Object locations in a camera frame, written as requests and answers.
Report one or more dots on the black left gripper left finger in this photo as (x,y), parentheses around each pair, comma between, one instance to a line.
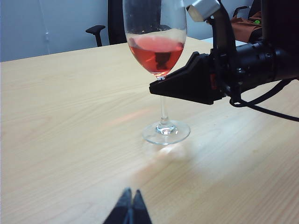
(121,207)

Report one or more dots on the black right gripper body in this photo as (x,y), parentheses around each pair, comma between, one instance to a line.
(247,60)

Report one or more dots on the orange fabric bag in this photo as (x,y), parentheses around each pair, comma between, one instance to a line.
(245,30)

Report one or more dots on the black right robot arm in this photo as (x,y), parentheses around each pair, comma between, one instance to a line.
(282,35)

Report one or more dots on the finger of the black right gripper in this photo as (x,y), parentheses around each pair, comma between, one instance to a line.
(195,65)
(187,89)

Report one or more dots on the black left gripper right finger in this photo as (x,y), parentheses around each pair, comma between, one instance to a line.
(140,210)

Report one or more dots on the wine glass with red liquid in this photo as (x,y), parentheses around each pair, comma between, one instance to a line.
(155,50)

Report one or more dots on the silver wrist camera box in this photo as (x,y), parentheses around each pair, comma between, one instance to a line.
(203,9)

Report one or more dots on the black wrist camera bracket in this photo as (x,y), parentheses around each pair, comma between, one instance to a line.
(224,37)

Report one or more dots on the black office chair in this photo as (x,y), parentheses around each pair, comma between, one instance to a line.
(239,10)
(116,25)

